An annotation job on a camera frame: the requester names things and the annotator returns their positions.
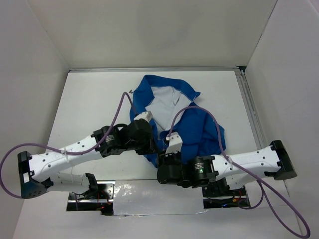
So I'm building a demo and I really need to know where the aluminium table edge rail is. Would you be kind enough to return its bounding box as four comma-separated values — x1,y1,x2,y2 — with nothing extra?
69,66,247,73

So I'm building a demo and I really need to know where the aluminium right side rail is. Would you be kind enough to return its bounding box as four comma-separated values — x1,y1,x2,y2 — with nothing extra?
236,66,268,148

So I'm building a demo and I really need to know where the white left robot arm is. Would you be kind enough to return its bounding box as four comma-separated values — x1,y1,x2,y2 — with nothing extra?
17,119,157,199

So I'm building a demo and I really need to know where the blue jacket with white lining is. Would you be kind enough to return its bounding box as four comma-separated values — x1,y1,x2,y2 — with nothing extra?
130,75,226,164

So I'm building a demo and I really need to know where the white taped cover panel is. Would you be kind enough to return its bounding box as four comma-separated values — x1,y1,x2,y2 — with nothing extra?
113,180,204,216

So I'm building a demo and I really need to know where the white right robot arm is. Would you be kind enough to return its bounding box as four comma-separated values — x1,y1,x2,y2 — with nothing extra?
157,140,297,195

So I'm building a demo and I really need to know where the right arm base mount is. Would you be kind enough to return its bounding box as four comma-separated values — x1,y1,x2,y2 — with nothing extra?
202,182,250,209

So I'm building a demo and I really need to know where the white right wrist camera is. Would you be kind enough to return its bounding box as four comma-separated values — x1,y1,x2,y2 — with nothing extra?
165,132,183,154

